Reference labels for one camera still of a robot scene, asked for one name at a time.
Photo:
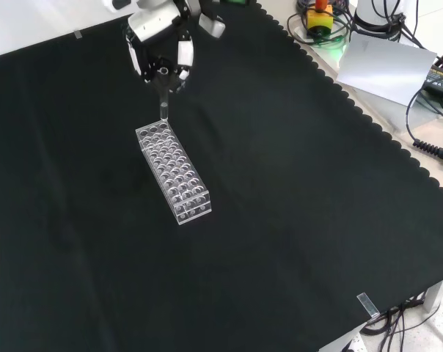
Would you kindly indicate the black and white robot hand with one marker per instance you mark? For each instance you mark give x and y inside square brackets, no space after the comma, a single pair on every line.
[153,25]

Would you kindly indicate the clear glass test tube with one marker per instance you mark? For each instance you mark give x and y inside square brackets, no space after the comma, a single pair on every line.
[164,106]

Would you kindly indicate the clear plastic test tube rack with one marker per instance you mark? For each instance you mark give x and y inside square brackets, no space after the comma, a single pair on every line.
[177,172]

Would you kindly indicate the clear cloth clip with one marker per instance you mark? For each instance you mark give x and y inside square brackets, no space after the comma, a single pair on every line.
[368,305]
[78,35]

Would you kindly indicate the yellow stop button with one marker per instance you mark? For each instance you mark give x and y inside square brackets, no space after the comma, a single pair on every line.
[318,22]

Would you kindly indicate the black bench cloth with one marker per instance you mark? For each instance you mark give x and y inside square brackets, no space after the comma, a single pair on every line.
[280,183]

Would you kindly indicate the pale board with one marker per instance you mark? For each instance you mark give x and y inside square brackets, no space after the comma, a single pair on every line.
[383,69]

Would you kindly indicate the black power adapter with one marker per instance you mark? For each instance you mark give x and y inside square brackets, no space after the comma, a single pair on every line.
[441,82]

